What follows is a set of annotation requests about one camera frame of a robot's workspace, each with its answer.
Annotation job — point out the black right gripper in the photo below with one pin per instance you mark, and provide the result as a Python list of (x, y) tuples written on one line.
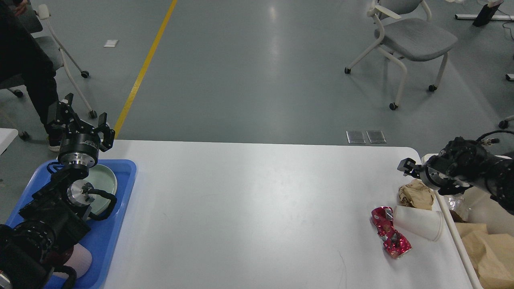
[(430, 177)]

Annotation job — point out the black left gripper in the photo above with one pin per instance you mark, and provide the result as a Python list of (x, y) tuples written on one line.
[(76, 147)]

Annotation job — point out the brown paper napkin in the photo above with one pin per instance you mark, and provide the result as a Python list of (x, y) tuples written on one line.
[(416, 195)]

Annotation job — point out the green plate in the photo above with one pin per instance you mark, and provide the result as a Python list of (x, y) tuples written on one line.
[(102, 178)]

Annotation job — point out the silver foil bag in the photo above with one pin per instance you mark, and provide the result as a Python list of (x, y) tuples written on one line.
[(458, 205)]

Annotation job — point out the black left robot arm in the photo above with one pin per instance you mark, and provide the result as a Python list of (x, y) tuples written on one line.
[(55, 220)]

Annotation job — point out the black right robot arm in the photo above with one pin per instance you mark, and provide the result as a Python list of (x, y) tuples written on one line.
[(463, 164)]

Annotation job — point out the person's hand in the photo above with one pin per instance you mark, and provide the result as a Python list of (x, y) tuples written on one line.
[(20, 6)]

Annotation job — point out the right metal floor plate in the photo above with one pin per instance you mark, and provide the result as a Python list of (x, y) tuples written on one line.
[(376, 136)]

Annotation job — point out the metal floor plate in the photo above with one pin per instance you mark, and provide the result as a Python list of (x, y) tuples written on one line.
[(376, 136), (355, 137)]

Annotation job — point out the lying white paper cup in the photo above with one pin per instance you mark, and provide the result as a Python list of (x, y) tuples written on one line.
[(425, 223)]

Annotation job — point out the left metal floor plate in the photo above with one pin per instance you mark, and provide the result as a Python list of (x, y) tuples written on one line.
[(355, 137)]

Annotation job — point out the red foil wrapper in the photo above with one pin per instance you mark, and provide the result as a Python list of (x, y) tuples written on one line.
[(394, 243)]

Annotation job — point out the beige plastic bin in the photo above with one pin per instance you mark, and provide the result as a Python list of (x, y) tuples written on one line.
[(478, 201)]

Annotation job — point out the person in dark clothes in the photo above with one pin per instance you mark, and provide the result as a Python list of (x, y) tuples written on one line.
[(20, 54)]

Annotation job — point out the grey office chair left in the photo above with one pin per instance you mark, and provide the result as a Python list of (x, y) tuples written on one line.
[(32, 20)]

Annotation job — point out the blue plastic tray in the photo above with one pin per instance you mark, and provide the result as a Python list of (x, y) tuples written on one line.
[(102, 239)]

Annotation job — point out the grey chair right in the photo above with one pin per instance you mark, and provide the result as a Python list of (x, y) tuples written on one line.
[(405, 31)]

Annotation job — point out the pink mug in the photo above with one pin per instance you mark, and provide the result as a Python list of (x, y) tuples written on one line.
[(78, 258)]

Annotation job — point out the white desk leg base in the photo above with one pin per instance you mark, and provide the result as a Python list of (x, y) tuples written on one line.
[(489, 12)]

